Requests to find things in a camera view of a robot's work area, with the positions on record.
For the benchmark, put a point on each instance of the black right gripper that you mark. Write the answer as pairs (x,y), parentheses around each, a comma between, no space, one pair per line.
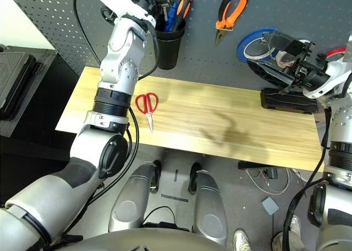
(310,69)

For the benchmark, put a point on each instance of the thin red tape roll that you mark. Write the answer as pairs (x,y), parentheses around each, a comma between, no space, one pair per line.
(336,51)

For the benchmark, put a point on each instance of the orange black needle-nose pliers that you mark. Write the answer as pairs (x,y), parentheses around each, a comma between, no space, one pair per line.
(224,22)

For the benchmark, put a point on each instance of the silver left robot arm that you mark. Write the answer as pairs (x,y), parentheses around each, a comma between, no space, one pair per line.
(121,64)

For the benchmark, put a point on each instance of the grey metal pegboard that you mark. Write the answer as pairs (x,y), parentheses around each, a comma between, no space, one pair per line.
(55,19)

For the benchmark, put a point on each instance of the blue tape roll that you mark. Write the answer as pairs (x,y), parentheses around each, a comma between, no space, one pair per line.
(242,46)

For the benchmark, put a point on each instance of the black plastic box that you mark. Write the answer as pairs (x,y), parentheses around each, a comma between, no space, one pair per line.
(286,103)

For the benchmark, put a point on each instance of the black plastic cup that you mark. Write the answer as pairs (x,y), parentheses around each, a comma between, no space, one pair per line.
(167,53)

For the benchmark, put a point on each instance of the black floor power adapter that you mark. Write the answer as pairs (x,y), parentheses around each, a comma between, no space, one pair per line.
(270,174)

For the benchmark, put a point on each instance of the black side cabinet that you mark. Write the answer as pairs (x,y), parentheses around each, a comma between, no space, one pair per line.
(55,64)

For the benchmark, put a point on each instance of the grey square floor pad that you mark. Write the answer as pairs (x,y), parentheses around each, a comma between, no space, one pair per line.
(270,206)

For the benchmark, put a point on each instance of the short black floor tape strip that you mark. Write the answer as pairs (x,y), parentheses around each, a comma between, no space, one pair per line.
(176,175)

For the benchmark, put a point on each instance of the silver right robot leg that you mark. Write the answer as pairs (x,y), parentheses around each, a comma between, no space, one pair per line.
(209,207)

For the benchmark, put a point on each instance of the silver robot leg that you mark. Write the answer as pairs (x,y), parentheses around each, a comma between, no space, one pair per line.
(132,201)
(209,207)

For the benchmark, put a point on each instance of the grey bystander shoe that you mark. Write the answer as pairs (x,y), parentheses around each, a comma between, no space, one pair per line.
(294,223)
(242,240)

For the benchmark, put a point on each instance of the black ribbed plastic case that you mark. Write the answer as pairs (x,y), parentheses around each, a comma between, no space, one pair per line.
(13,80)

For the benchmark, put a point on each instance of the long black floor tape strip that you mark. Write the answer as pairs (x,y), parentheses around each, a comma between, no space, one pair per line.
(174,197)

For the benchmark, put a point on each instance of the olive bystander trouser leg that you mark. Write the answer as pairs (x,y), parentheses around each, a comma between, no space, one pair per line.
(294,241)

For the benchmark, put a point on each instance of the silver left robot leg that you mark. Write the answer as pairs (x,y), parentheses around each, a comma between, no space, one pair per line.
(132,201)

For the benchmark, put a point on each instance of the grey robot torso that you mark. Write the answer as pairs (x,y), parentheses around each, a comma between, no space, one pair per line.
(143,240)

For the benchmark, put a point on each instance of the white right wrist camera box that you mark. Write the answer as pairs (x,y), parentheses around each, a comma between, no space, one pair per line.
(335,77)

